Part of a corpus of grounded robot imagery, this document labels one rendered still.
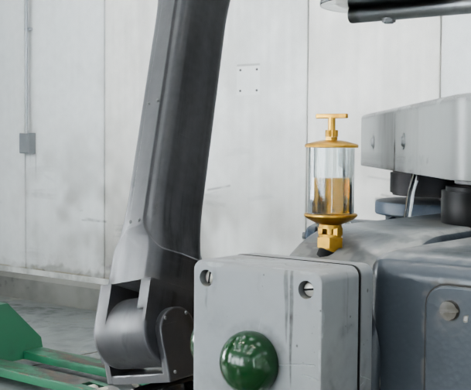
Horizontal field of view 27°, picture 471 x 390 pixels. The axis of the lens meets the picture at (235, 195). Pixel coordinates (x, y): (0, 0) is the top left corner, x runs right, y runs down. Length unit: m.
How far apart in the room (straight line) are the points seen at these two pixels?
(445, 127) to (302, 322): 0.21
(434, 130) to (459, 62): 5.56
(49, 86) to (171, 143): 7.75
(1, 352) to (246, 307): 5.73
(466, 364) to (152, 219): 0.39
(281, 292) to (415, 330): 0.07
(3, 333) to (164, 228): 5.43
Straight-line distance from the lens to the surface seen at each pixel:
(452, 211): 0.58
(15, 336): 6.25
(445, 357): 0.46
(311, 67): 6.74
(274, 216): 6.91
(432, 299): 0.46
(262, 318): 0.45
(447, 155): 0.60
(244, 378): 0.44
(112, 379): 0.81
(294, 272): 0.44
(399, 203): 0.94
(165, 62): 0.84
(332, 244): 0.52
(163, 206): 0.79
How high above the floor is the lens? 1.39
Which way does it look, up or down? 3 degrees down
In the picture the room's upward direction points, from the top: straight up
